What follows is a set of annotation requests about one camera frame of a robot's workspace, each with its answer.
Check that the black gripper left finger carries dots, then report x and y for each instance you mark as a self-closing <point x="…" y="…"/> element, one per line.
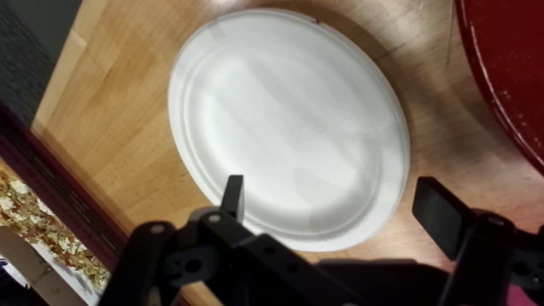
<point x="226" y="266"/>

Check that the rectangular pizza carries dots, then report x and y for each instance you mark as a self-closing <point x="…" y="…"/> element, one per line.
<point x="39" y="227"/>

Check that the open cardboard pizza box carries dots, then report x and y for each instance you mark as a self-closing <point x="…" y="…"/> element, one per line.
<point x="51" y="188"/>

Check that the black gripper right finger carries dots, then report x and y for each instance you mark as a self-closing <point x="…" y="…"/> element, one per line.
<point x="486" y="256"/>

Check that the red plate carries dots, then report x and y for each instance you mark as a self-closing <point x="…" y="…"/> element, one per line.
<point x="510" y="69"/>

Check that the white paper plate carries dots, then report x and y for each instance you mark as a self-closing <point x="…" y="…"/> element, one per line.
<point x="289" y="120"/>

